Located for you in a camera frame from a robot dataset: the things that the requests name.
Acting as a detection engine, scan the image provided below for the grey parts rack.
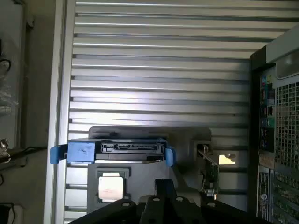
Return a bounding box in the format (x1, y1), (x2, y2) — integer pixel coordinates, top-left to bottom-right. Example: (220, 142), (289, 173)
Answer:
(86, 125), (221, 212)

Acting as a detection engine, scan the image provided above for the silver CPU chip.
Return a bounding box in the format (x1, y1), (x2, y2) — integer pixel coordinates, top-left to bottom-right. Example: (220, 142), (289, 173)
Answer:
(96, 168), (129, 203)

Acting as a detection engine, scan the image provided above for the hard disk in blue caddy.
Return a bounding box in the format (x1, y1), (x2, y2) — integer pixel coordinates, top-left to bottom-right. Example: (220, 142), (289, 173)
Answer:
(50, 137), (176, 168)

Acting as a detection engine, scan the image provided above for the black open PC case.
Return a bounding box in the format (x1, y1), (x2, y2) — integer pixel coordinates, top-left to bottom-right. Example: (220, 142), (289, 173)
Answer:
(247, 22), (299, 224)

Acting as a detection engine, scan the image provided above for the metal clamp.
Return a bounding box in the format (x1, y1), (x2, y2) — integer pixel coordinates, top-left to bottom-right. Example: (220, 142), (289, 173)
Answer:
(0, 137), (12, 164)

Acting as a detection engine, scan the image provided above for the white cabinet panel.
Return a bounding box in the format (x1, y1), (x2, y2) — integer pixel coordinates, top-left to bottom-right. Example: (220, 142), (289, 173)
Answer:
(0, 0), (35, 150)

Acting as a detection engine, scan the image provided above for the green GPU with metal bracket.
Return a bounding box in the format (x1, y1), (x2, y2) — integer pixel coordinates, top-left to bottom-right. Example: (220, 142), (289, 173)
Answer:
(197, 143), (221, 201)

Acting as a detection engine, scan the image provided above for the black cable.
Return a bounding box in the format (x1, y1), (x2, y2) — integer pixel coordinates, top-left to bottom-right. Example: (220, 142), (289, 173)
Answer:
(8, 145), (49, 161)

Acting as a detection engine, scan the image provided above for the aluminium table frame rail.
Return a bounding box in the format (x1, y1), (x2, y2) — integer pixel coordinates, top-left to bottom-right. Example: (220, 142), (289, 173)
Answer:
(43, 0), (77, 224)

